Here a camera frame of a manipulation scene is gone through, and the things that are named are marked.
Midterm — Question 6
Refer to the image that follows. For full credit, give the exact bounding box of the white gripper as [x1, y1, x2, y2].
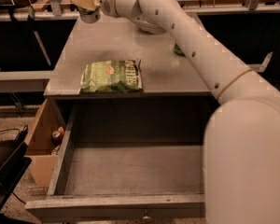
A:
[71, 0, 142, 18]

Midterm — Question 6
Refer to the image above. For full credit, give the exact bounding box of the white green 7up can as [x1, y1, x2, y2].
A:
[78, 7, 100, 23]

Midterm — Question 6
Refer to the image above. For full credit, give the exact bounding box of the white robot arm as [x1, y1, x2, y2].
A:
[72, 0, 280, 224]

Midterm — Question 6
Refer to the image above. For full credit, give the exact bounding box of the green soda can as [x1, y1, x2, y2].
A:
[174, 43, 184, 56]

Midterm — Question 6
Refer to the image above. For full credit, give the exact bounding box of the can in cardboard box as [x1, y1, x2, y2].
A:
[52, 131, 63, 143]

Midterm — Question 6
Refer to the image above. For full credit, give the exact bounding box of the open grey top drawer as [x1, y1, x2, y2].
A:
[26, 105, 204, 223]

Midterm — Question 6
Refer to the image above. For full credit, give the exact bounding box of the white bowl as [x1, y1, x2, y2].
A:
[136, 18, 165, 35]

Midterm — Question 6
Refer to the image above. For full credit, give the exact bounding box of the grey cabinet with drawers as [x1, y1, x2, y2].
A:
[45, 17, 218, 129]

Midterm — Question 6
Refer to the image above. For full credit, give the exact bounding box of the green chip bag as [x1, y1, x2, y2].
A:
[79, 60, 143, 94]

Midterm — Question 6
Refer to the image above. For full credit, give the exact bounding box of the cardboard box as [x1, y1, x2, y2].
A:
[25, 100, 64, 188]

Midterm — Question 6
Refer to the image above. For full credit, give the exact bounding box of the black equipment at left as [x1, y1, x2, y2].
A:
[0, 125, 32, 224]

